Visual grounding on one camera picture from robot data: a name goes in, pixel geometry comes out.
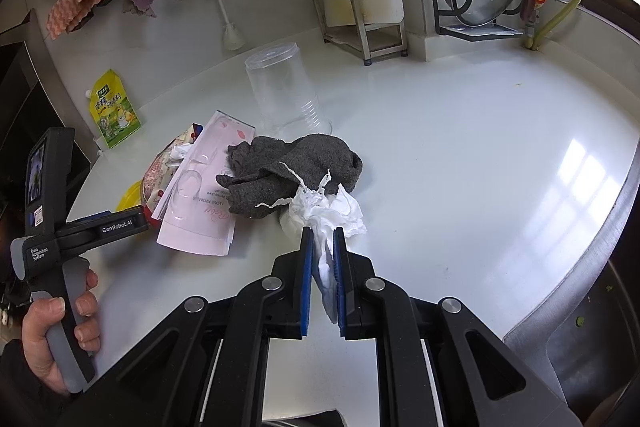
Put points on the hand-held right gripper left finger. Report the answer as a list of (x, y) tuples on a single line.
[(306, 287)]

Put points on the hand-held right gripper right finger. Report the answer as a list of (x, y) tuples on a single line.
[(340, 287)]

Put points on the white tissue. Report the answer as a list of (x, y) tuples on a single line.
[(330, 212)]

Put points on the pink toothbrush package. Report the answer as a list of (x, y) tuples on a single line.
[(200, 217)]

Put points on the person's left hand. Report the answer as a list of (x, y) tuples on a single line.
[(37, 337)]

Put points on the yellow plastic lid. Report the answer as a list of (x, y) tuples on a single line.
[(129, 199)]

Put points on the black stove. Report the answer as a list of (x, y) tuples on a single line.
[(25, 117)]

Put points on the red printed snack wrapper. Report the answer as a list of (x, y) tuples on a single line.
[(160, 172)]

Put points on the green yellow pouch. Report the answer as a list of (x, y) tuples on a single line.
[(115, 112)]

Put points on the dark grey cloth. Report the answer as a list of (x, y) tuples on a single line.
[(295, 167)]

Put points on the clear plastic cup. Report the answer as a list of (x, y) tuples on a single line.
[(280, 82)]

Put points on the pink sponge cloth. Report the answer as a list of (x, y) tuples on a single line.
[(80, 2)]

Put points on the blue white bottle brush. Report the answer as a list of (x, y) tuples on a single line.
[(231, 34)]

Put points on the metal cutting board rack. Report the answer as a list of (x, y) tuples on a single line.
[(380, 39)]

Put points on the steel sink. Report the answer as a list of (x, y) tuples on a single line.
[(585, 347)]

